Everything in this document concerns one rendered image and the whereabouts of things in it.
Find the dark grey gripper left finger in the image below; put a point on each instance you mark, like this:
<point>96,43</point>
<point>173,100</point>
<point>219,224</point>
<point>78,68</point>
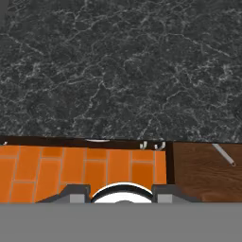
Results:
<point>77,193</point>

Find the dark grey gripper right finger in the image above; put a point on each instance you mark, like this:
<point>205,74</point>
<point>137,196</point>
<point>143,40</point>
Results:
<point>164,192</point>

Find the grey metal peeler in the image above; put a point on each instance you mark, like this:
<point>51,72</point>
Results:
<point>223,154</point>

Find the round white and black object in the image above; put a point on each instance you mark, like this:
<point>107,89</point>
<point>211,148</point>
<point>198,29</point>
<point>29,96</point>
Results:
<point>108,196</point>

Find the dark brown cupboard run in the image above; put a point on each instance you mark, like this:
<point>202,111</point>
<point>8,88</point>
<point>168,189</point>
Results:
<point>47,141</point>

